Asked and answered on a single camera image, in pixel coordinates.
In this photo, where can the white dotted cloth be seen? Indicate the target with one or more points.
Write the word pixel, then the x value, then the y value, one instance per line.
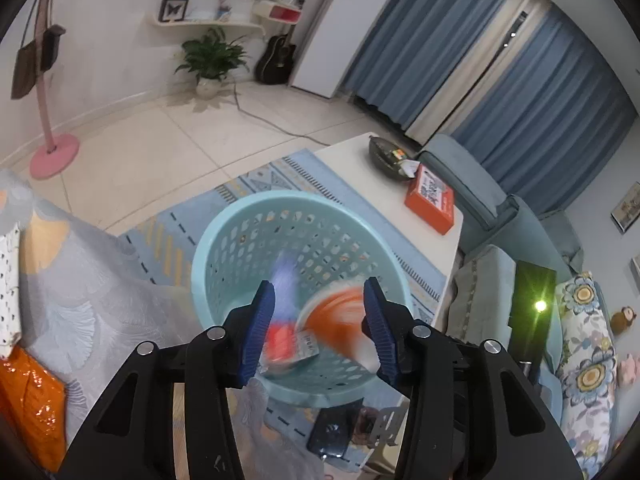
pixel 7 285

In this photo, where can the pink coat rack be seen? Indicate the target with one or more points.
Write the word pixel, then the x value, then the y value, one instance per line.
pixel 50 157

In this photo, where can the orange plastic bag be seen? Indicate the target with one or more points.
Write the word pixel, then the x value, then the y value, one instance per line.
pixel 30 400

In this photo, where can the orange paper cup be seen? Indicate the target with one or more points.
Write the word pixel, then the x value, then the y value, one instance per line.
pixel 340 320

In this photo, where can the pink plush toy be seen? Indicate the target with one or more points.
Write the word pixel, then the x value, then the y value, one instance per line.
pixel 629 372

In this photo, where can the white coffee table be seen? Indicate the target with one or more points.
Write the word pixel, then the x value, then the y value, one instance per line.
pixel 360 175

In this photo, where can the red and white wrapper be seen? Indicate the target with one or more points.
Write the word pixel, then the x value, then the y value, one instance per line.
pixel 282 345

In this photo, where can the grey-green sofa cushion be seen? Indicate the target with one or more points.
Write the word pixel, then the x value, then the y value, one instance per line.
pixel 480 285

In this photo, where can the pink and white box shelf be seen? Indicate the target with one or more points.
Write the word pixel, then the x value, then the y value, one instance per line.
pixel 277 12

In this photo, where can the white paper tag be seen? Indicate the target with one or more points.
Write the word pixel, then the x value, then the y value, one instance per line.
pixel 410 167

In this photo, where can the dark bowl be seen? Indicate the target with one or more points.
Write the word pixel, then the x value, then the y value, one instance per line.
pixel 385 162

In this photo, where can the blue patterned rug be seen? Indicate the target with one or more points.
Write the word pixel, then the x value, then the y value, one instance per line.
pixel 160 235

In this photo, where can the blue curtain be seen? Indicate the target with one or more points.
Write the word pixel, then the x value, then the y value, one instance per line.
pixel 560 110
pixel 430 35

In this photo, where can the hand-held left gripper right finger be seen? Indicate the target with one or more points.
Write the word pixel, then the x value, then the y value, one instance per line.
pixel 377 330

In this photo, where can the fan-pattern grey tablecloth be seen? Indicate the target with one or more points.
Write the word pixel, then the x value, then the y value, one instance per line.
pixel 100 285

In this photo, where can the brown tote bag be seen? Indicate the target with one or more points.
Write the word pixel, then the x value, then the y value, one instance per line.
pixel 22 70

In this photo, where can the brown monkey toy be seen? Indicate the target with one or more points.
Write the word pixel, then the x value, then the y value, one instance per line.
pixel 624 321

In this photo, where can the blue sofa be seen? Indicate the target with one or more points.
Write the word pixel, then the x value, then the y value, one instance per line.
pixel 465 180

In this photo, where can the potted green plant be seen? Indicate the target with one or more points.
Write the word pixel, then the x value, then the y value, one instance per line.
pixel 215 55

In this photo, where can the framed butterfly picture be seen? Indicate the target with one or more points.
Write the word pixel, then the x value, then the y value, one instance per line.
pixel 174 10

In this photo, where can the light blue plastic basket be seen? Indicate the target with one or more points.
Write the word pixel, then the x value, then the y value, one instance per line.
pixel 240 220

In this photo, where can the orange box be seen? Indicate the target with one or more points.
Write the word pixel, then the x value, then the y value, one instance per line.
pixel 430 195

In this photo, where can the beige sheer curtain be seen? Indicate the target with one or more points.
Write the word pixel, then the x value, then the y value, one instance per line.
pixel 480 75

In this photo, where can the black acoustic guitar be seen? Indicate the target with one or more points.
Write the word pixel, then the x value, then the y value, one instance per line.
pixel 275 60

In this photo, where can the black glossy panel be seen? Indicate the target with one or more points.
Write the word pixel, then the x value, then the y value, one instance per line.
pixel 530 290

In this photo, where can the white wavy wall shelf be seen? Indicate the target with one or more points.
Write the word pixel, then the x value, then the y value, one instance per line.
pixel 200 23

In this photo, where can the black shoulder bag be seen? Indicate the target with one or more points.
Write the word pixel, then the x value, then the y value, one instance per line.
pixel 50 47

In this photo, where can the floral pillow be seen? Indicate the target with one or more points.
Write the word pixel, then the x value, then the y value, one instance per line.
pixel 585 375

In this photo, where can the small shelf decoration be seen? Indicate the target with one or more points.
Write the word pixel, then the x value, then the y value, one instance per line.
pixel 225 9

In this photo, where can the white standing air conditioner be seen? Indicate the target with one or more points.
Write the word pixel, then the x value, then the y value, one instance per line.
pixel 345 25

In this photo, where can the framed wall picture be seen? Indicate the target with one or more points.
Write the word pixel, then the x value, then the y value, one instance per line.
pixel 626 214
pixel 636 267

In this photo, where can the black phone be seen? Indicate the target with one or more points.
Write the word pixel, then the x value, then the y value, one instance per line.
pixel 330 432

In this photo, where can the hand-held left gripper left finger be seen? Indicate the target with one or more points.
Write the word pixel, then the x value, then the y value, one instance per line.
pixel 257 330

